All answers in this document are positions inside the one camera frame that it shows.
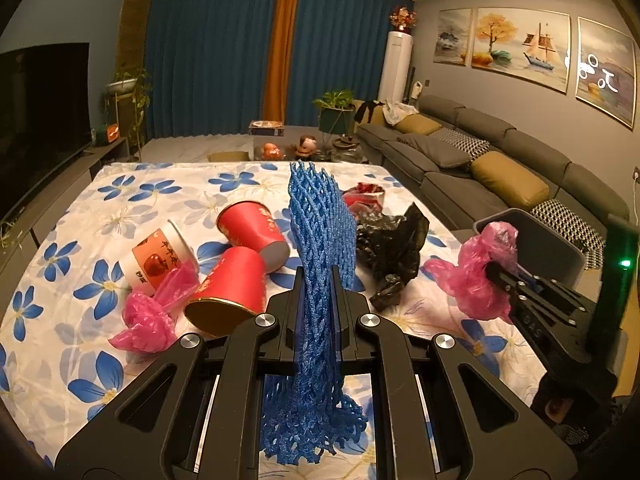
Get patterned cushion far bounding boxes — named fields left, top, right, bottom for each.
left=431, top=128, right=491, bottom=162

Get mustard cushion far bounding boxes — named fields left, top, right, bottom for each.
left=394, top=114, right=442, bottom=136

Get red paper cup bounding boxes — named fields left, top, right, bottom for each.
left=216, top=200, right=290, bottom=273
left=184, top=246, right=266, bottom=337

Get pink plastic bag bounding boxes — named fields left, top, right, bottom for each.
left=421, top=221, right=518, bottom=323
left=108, top=262, right=200, bottom=354

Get mustard cushion middle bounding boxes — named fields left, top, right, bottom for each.
left=471, top=151, right=550, bottom=210

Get small landscape painting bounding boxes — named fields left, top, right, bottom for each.
left=433, top=8, right=473, bottom=66

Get patterned cushion near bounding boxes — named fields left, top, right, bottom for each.
left=530, top=198, right=605, bottom=270

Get green potted plant centre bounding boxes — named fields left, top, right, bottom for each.
left=314, top=89, right=356, bottom=136

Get grey cushion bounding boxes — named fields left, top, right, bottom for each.
left=398, top=133, right=471, bottom=169

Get grey sectional sofa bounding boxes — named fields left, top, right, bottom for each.
left=355, top=96, right=629, bottom=270

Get black plastic bag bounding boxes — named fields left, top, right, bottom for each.
left=356, top=204, right=430, bottom=312

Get mustard cushion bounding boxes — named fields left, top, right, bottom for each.
left=471, top=151, right=550, bottom=210
left=394, top=114, right=442, bottom=136

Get red gold flower decoration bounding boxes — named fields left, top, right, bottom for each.
left=390, top=6, right=418, bottom=35

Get dark grey trash bin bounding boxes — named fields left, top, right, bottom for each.
left=473, top=208, right=586, bottom=288

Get right seascape painting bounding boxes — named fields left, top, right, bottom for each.
left=575, top=16, right=637, bottom=130

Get red crumpled wrapper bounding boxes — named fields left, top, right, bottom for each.
left=343, top=182, right=385, bottom=216

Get red paper cup front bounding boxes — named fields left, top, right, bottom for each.
left=184, top=246, right=266, bottom=337

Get orange centre curtain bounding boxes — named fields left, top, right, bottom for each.
left=262, top=0, right=298, bottom=122

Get white orange paper cup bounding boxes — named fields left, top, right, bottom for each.
left=119, top=220, right=198, bottom=296

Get floral blue white tablecloth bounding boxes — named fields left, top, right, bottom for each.
left=1, top=162, right=544, bottom=479

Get white cloth on sofa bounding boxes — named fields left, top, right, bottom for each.
left=383, top=100, right=419, bottom=126

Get grey tv cabinet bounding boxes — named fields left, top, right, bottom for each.
left=0, top=139, right=130, bottom=314

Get black flat television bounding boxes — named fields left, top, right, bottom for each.
left=1, top=42, right=91, bottom=220

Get dark coffee table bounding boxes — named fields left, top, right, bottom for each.
left=207, top=119, right=371, bottom=164

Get blue curtains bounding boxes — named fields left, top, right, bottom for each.
left=145, top=0, right=414, bottom=139

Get white standing air conditioner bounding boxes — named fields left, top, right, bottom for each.
left=378, top=32, right=413, bottom=102

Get box on coffee table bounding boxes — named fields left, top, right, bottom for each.
left=248, top=120, right=284, bottom=136

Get trailing plant on stand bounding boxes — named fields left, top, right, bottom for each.
left=102, top=67, right=152, bottom=162

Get patterned cushion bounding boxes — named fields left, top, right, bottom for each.
left=530, top=198, right=605, bottom=270
left=431, top=128, right=491, bottom=162

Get blue foam fruit net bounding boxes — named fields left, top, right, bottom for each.
left=259, top=162, right=368, bottom=466

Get sailboat tree painting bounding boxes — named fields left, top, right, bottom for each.
left=471, top=6, right=572, bottom=93

